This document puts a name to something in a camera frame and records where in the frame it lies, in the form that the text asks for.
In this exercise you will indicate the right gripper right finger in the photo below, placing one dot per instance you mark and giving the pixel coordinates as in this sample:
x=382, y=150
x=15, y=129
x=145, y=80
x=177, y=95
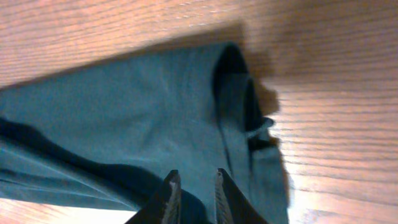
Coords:
x=231, y=206

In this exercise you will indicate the black polo shirt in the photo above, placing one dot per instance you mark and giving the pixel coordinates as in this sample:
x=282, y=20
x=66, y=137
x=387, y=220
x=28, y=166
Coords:
x=106, y=136

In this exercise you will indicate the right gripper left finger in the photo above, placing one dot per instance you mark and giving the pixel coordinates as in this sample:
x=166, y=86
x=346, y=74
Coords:
x=164, y=206

